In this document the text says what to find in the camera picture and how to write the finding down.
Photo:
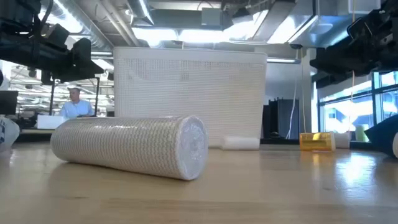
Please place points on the black monitor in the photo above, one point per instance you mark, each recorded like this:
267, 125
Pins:
7, 102

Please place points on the blue cloth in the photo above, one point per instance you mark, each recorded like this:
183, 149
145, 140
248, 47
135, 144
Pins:
382, 137

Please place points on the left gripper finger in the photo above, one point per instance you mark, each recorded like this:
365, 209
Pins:
82, 57
68, 78

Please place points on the pale green cylinder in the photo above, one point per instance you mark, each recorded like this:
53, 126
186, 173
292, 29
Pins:
360, 133

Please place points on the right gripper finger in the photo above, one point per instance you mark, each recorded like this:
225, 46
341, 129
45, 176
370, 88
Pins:
332, 59
335, 81

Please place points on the small white gauze roll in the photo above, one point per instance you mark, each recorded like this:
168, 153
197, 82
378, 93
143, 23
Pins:
240, 143

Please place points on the black cabinet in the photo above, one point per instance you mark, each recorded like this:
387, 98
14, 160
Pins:
280, 118

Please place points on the short beige bandage roll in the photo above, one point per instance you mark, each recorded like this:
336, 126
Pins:
342, 140

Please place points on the person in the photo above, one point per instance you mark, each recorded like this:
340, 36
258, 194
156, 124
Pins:
76, 107

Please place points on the white printed pouch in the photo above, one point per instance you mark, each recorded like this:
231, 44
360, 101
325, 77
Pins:
7, 133

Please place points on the orange pill bottle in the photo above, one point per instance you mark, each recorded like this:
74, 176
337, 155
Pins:
315, 141

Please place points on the black metal stand frame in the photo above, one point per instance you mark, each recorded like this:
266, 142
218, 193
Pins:
51, 96

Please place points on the white perforated plastic basket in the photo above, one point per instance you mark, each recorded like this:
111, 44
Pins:
189, 93

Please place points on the silver ceiling duct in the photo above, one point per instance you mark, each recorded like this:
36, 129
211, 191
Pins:
77, 25

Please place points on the white box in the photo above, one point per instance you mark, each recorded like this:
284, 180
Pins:
51, 122

